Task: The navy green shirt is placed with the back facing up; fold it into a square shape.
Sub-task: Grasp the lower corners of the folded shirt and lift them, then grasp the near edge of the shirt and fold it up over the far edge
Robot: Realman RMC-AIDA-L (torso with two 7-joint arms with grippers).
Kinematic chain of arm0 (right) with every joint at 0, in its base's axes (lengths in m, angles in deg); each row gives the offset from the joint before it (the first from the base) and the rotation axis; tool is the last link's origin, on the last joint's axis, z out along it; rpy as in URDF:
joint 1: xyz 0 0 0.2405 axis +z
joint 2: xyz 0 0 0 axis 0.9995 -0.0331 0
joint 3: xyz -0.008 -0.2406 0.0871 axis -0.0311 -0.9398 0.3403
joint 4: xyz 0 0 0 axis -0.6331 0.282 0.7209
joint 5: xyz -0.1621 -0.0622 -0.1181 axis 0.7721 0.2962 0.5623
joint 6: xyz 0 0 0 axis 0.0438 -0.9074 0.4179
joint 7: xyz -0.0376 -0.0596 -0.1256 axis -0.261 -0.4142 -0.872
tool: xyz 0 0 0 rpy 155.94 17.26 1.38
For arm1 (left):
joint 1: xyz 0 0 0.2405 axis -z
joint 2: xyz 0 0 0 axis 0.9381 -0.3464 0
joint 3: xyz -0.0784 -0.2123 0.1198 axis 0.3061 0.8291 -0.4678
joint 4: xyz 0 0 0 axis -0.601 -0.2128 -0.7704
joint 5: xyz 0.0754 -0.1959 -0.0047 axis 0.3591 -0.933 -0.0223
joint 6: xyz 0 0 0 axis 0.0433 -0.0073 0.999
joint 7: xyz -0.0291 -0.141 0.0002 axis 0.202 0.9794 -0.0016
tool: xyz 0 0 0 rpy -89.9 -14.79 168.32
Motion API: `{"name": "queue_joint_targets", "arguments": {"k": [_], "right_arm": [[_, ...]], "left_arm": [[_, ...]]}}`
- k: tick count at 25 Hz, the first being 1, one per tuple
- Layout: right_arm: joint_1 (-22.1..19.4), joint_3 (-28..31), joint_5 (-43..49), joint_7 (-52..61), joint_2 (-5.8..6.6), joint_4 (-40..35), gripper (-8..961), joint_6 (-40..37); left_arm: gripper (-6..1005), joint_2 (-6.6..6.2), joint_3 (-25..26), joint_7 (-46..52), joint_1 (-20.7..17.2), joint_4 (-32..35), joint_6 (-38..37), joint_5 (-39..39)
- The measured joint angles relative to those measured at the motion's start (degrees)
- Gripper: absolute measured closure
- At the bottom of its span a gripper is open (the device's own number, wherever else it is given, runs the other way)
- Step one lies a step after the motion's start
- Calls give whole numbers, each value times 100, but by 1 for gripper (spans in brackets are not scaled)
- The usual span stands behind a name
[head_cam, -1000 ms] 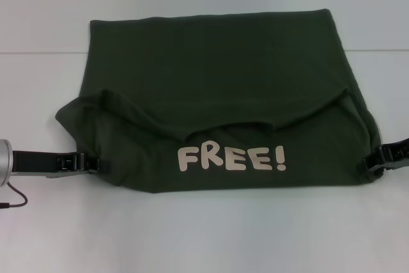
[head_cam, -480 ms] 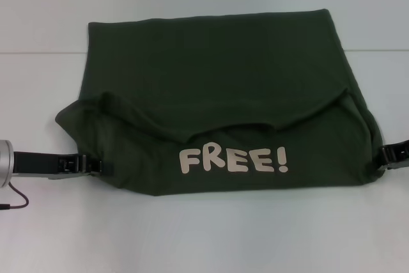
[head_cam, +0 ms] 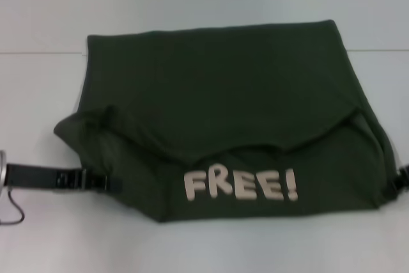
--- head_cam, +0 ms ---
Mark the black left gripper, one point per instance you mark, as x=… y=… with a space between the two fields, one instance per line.
x=38 y=177

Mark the dark green t-shirt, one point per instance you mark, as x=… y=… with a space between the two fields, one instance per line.
x=223 y=100

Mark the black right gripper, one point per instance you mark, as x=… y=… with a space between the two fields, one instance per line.
x=405 y=175

